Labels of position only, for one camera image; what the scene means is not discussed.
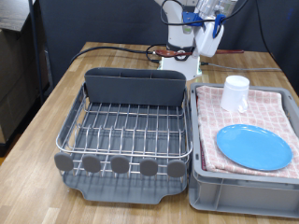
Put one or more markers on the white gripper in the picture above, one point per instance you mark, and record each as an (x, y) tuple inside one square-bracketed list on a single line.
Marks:
[(207, 42)]

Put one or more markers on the blue plate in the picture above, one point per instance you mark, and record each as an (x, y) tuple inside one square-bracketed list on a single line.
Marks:
[(253, 147)]

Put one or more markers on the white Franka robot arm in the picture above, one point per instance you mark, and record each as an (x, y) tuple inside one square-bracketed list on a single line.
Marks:
[(174, 37)]

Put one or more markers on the grey dish drying rack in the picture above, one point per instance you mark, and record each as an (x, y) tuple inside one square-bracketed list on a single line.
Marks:
[(124, 191)]

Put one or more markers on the white mug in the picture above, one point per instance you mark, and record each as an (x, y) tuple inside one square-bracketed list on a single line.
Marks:
[(233, 93)]

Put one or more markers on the dark grey utensil caddy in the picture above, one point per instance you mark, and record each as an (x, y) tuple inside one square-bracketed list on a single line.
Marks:
[(134, 88)]

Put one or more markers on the pink checkered towel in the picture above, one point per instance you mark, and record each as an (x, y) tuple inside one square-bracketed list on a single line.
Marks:
[(267, 105)]

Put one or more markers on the grey plastic crate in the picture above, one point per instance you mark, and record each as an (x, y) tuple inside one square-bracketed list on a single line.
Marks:
[(249, 196)]

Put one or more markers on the black metal pole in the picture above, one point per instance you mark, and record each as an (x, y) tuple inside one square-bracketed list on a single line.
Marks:
[(37, 62)]

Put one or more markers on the wooden shelf board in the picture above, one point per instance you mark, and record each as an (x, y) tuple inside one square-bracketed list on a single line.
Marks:
[(12, 12)]

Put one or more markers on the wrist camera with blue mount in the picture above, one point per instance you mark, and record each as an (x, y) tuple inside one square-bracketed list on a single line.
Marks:
[(191, 18)]

